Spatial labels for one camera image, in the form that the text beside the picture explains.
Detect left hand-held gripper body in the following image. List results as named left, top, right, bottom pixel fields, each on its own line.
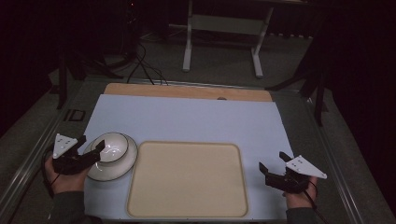
left=51, top=133, right=101, bottom=175

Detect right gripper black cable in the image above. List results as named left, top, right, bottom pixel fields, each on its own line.
left=303, top=180, right=331, bottom=224

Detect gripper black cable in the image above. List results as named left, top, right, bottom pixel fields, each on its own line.
left=40, top=148, right=62, bottom=199
left=303, top=180, right=331, bottom=224

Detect black metal stand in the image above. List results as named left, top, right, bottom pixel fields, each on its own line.
left=265, top=46, right=331, bottom=128
left=55, top=46, right=125, bottom=110

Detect black floor cables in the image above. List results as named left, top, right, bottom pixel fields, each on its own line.
left=125, top=41, right=170, bottom=87

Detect white plate with dark rim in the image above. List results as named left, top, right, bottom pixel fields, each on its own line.
left=82, top=133, right=139, bottom=183

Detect white bowl with dark rim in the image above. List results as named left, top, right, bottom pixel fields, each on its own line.
left=91, top=132, right=130, bottom=164

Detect pale blue table mat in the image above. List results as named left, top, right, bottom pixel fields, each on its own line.
left=82, top=93, right=295, bottom=223

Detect beige tray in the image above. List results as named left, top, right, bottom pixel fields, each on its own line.
left=125, top=140, right=249, bottom=219

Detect person's right hand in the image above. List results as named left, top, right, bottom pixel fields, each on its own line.
left=282, top=176, right=318, bottom=209

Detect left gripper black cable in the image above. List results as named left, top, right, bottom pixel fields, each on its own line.
left=40, top=148, right=62, bottom=199

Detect black floor socket frame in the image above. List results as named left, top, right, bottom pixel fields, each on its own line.
left=63, top=108, right=87, bottom=122

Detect white metal table frame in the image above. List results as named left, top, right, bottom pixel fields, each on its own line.
left=181, top=0, right=276, bottom=79

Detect person's left hand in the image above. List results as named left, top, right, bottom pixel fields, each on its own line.
left=44, top=155, right=92, bottom=196

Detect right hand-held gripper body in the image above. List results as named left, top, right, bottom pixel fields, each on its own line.
left=264, top=154, right=328, bottom=195

